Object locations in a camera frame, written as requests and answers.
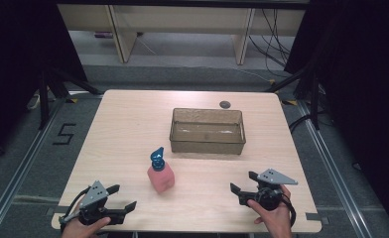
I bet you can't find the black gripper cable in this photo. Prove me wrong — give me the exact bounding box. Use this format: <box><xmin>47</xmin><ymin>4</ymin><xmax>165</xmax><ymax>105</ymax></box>
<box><xmin>60</xmin><ymin>186</ymin><xmax>91</xmax><ymax>232</ymax></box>
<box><xmin>281</xmin><ymin>193</ymin><xmax>298</xmax><ymax>230</ymax></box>

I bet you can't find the bundle of black cables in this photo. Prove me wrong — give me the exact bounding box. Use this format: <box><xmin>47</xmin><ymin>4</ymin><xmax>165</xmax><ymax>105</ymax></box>
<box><xmin>247</xmin><ymin>7</ymin><xmax>294</xmax><ymax>79</ymax></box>

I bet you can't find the black metal stand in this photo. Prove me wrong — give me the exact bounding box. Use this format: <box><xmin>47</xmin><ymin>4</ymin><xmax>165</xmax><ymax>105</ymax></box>
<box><xmin>38</xmin><ymin>64</ymin><xmax>103</xmax><ymax>131</ymax></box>
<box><xmin>264</xmin><ymin>62</ymin><xmax>322</xmax><ymax>131</ymax></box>

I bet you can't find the clear brown plastic box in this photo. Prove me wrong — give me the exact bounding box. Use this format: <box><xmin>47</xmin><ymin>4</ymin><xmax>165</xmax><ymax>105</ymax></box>
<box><xmin>169</xmin><ymin>107</ymin><xmax>247</xmax><ymax>156</ymax></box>

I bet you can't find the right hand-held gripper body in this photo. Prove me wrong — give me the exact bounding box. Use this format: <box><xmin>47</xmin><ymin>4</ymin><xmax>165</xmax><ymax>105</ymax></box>
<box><xmin>239</xmin><ymin>168</ymin><xmax>299</xmax><ymax>212</ymax></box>

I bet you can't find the white power strip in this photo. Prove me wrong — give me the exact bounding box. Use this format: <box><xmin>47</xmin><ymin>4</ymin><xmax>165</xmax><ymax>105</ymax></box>
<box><xmin>26</xmin><ymin>93</ymin><xmax>42</xmax><ymax>112</ymax></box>

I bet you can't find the light wooden bench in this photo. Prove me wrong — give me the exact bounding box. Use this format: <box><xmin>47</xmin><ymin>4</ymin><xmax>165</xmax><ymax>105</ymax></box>
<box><xmin>57</xmin><ymin>3</ymin><xmax>307</xmax><ymax>66</ymax></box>

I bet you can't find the white floor cable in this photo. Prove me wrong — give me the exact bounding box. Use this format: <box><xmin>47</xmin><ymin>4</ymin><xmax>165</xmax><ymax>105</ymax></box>
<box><xmin>231</xmin><ymin>66</ymin><xmax>274</xmax><ymax>83</ymax></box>

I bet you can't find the black curtain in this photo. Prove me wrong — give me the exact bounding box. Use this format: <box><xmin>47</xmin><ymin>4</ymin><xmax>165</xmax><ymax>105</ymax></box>
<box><xmin>0</xmin><ymin>0</ymin><xmax>89</xmax><ymax>167</ymax></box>
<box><xmin>283</xmin><ymin>0</ymin><xmax>389</xmax><ymax>236</ymax></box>

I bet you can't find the person's left hand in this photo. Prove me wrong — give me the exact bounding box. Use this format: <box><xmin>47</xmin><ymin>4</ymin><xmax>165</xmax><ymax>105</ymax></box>
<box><xmin>60</xmin><ymin>215</ymin><xmax>112</xmax><ymax>238</ymax></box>

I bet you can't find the person's right hand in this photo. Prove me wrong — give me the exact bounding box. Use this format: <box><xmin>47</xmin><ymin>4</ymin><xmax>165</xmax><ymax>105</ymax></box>
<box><xmin>246</xmin><ymin>183</ymin><xmax>294</xmax><ymax>238</ymax></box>

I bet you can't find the thick black floor cable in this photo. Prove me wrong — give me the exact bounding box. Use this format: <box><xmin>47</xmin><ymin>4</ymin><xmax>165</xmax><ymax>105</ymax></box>
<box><xmin>287</xmin><ymin>112</ymin><xmax>316</xmax><ymax>134</ymax></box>

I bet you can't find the aluminium floor rail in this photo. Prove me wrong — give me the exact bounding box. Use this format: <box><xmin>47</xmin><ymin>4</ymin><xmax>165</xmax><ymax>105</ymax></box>
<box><xmin>0</xmin><ymin>97</ymin><xmax>68</xmax><ymax>238</ymax></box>
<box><xmin>296</xmin><ymin>100</ymin><xmax>375</xmax><ymax>238</ymax></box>

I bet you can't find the black tape floor mark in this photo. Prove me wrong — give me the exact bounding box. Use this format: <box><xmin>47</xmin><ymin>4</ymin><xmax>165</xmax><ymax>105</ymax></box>
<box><xmin>52</xmin><ymin>123</ymin><xmax>77</xmax><ymax>146</ymax></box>

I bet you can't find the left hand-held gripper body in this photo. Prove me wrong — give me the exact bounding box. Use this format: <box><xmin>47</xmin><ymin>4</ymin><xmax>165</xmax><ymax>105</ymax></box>
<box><xmin>59</xmin><ymin>179</ymin><xmax>128</xmax><ymax>227</ymax></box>

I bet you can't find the pink bottle with blue pump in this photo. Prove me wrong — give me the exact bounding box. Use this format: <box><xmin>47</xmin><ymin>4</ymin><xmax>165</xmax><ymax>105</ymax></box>
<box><xmin>146</xmin><ymin>146</ymin><xmax>177</xmax><ymax>194</ymax></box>

